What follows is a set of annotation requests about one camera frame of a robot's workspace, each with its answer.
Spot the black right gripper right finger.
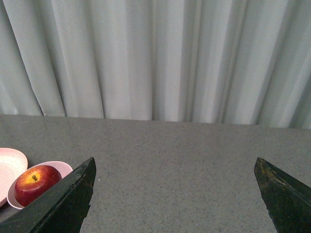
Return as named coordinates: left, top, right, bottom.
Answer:
left=254, top=157, right=311, bottom=233

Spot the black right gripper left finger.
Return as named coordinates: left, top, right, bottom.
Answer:
left=0, top=157, right=96, bottom=233

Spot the red apple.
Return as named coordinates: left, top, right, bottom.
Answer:
left=14, top=165, right=62, bottom=207

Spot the light pink bowl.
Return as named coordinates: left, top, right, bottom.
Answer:
left=7, top=161, right=73, bottom=210

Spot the salmon pink plate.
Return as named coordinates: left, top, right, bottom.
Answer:
left=0, top=148, right=28, bottom=207

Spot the white pleated curtain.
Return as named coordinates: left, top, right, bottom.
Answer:
left=0, top=0, right=311, bottom=129

